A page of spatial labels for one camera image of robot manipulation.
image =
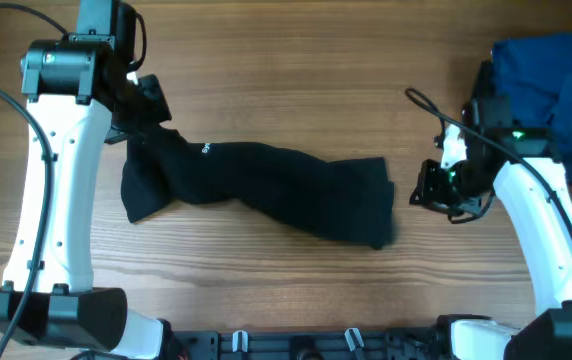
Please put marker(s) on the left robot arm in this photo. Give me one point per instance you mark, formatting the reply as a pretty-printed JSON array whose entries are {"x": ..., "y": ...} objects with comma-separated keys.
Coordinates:
[{"x": 82, "y": 93}]

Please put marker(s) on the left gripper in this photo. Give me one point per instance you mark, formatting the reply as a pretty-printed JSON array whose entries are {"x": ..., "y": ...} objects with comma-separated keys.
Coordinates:
[{"x": 158, "y": 111}]

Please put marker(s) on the blue garment pile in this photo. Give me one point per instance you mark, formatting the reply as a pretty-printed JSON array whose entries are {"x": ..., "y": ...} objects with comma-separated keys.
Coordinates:
[{"x": 536, "y": 74}]

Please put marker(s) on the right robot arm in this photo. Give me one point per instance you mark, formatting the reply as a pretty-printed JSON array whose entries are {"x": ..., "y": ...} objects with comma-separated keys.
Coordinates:
[{"x": 487, "y": 157}]

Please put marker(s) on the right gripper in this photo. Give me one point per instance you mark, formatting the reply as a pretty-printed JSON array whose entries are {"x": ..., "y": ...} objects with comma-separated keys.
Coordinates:
[{"x": 429, "y": 194}]

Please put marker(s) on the black garment under pile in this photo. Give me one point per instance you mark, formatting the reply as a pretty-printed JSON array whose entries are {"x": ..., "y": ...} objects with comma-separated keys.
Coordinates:
[{"x": 483, "y": 87}]

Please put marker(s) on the black t-shirt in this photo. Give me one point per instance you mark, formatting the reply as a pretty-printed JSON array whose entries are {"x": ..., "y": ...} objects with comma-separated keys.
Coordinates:
[{"x": 345, "y": 200}]

